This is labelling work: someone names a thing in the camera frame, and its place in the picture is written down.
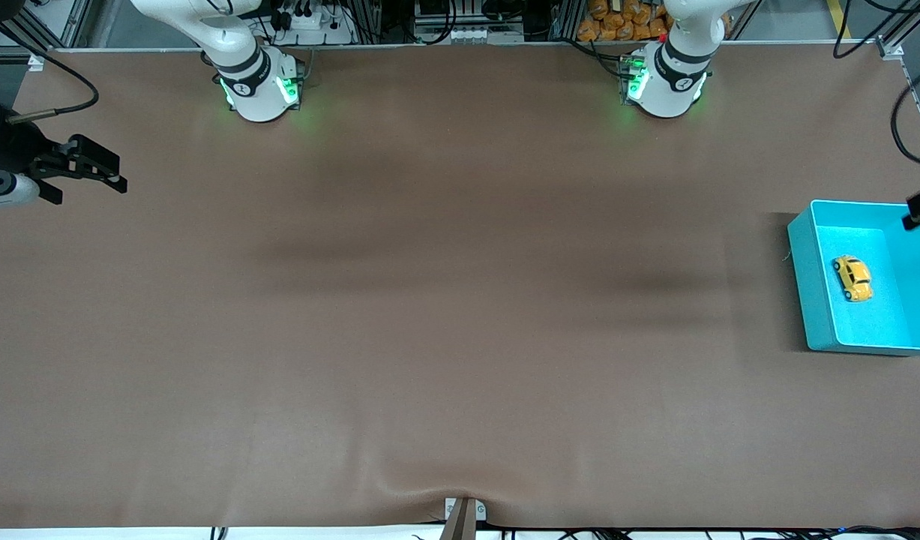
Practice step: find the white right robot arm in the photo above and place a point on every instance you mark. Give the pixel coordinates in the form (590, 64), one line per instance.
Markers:
(257, 90)

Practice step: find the orange toy pile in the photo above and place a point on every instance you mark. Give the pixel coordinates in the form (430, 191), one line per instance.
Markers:
(617, 26)

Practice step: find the yellow beetle toy car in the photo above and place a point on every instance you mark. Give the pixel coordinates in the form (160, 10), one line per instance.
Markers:
(853, 277)

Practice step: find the metal corner bracket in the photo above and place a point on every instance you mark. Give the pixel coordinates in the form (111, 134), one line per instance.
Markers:
(891, 51)
(36, 62)

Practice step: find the white connector block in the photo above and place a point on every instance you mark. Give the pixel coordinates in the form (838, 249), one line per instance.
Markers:
(468, 34)

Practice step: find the brown table mat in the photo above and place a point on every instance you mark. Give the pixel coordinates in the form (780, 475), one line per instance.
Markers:
(460, 337)

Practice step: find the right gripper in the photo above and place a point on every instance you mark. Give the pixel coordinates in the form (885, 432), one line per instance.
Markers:
(19, 147)

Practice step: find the aluminium extrusion frame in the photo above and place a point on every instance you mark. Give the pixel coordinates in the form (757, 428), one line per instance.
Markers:
(366, 19)

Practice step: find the metal table clamp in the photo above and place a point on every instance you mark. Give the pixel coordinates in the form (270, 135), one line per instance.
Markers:
(463, 521)

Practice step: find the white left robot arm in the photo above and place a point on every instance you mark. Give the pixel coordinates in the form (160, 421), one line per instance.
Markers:
(673, 86)

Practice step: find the white power strip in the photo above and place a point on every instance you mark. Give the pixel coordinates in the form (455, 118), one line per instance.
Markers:
(317, 34)

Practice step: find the teal plastic bin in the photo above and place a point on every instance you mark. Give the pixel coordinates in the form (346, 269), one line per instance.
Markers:
(827, 300)

